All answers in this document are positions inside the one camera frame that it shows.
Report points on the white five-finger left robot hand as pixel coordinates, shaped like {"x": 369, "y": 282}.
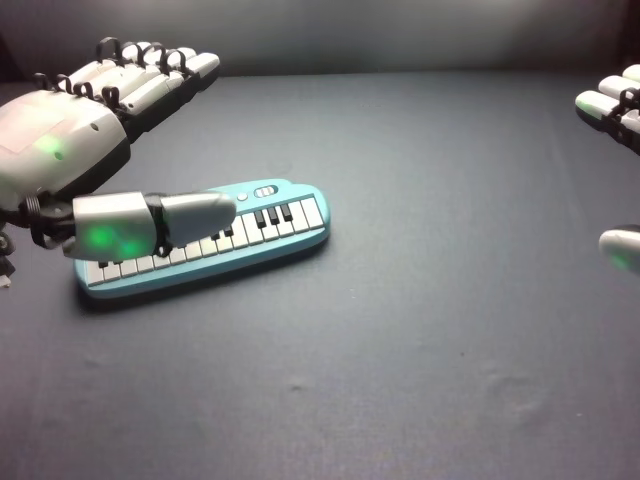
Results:
{"x": 60, "y": 135}

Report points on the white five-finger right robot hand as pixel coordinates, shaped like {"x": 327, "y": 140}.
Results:
{"x": 607, "y": 100}

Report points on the teal toy piano keyboard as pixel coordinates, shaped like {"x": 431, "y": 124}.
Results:
{"x": 280, "y": 225}

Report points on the grey table cloth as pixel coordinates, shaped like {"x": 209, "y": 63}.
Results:
{"x": 350, "y": 375}

